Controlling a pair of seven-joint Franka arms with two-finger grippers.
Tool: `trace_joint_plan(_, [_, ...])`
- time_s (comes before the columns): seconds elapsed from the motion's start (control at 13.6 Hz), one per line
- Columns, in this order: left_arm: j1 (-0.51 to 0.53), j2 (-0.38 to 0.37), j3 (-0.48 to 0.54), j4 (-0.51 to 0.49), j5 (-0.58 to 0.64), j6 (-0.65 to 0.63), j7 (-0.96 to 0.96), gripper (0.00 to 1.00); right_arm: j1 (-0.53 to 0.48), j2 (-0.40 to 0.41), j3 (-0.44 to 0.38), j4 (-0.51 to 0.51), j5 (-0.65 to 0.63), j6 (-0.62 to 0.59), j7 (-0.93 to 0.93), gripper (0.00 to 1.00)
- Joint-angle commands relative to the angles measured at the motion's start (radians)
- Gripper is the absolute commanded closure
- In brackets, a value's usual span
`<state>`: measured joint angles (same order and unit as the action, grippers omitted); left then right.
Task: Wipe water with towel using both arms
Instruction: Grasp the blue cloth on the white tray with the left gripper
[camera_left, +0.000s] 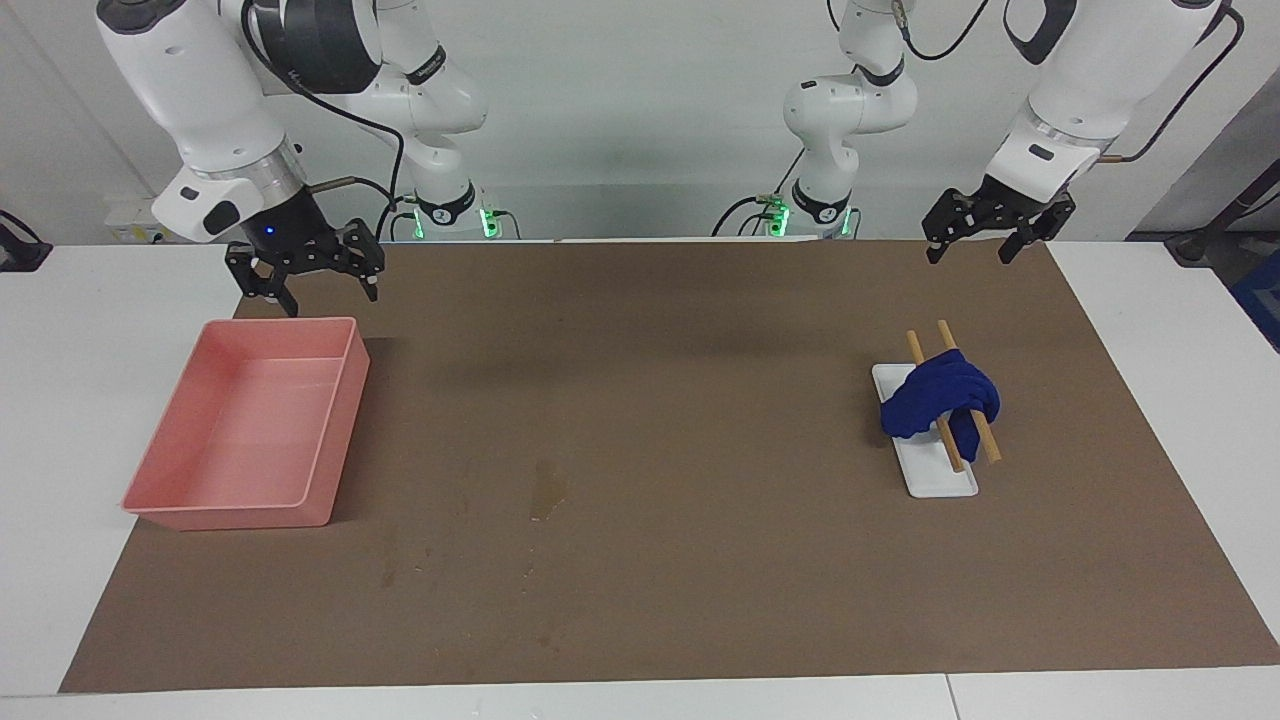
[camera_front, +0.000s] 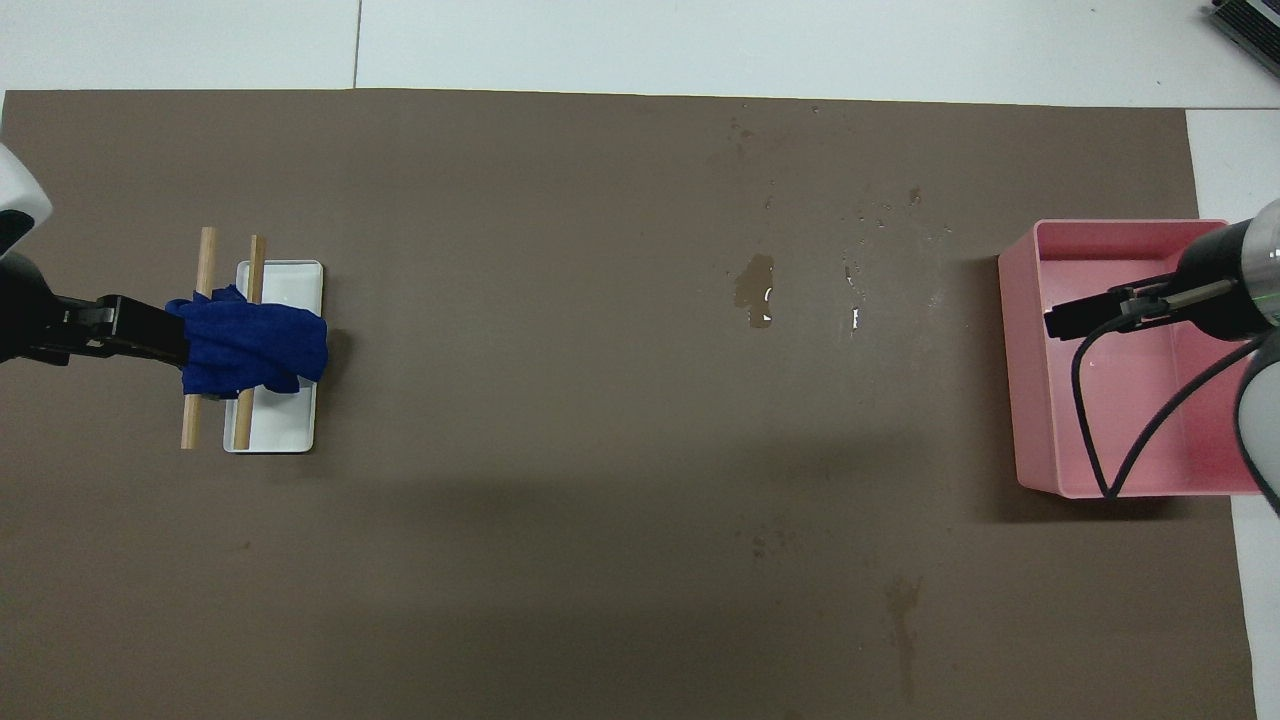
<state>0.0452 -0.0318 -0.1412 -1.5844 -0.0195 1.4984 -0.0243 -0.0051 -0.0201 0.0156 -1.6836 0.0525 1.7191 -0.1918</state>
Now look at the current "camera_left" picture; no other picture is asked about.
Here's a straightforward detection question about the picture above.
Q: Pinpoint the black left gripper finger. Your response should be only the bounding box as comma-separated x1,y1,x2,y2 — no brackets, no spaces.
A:
1000,195,1077,264
924,190,976,265

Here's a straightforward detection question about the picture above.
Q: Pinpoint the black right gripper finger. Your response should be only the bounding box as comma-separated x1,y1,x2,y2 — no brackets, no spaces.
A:
338,220,386,303
226,242,299,318

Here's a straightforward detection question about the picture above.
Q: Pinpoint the blue towel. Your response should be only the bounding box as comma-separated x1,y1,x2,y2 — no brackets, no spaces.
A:
880,348,1001,463

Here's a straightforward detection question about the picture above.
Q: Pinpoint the water spill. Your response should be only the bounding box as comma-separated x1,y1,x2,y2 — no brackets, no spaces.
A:
528,460,569,523

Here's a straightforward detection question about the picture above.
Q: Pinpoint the wooden rack rod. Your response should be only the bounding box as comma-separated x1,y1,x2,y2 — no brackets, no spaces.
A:
936,320,1003,465
906,330,965,473

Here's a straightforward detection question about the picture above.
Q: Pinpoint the pink plastic bin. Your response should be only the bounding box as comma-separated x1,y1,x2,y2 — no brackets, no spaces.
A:
122,317,371,531

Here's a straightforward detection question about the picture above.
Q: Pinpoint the white power strip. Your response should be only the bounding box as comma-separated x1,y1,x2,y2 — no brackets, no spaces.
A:
105,197,169,244

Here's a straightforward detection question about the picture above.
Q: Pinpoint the black tripod stand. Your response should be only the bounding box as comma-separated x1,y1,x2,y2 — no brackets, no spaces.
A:
1128,160,1280,267

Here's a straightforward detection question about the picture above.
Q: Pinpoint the blue box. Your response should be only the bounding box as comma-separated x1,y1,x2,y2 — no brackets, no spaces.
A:
1232,250,1280,351

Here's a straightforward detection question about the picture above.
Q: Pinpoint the brown table mat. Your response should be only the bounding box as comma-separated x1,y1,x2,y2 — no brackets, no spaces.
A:
58,238,1280,694

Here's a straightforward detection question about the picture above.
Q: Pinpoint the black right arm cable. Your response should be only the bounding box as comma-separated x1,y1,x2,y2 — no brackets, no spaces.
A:
240,0,406,241

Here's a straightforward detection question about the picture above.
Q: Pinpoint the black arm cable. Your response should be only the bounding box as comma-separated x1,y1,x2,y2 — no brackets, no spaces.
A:
240,0,406,241
895,0,1246,163

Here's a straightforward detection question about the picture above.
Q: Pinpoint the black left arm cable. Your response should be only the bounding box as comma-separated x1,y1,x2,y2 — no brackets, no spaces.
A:
895,0,1246,163

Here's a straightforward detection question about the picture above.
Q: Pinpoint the black clamp mount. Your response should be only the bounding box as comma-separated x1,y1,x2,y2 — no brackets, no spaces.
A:
0,210,53,273

